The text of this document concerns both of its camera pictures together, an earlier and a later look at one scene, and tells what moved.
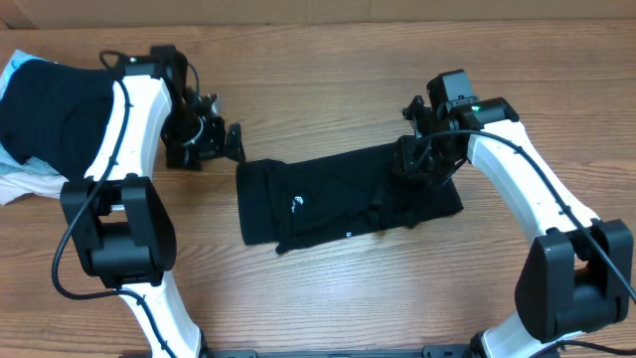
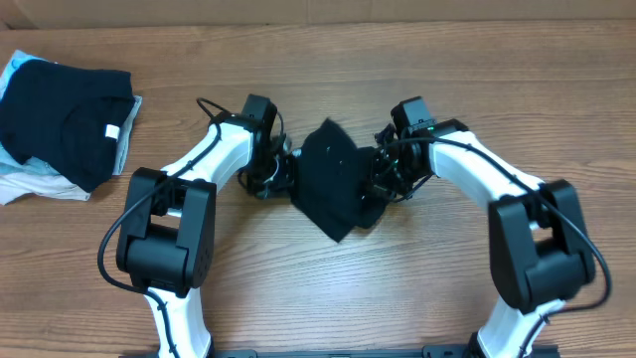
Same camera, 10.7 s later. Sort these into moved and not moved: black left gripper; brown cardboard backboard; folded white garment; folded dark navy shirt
Moved: black left gripper
Not moved: brown cardboard backboard; folded dark navy shirt; folded white garment
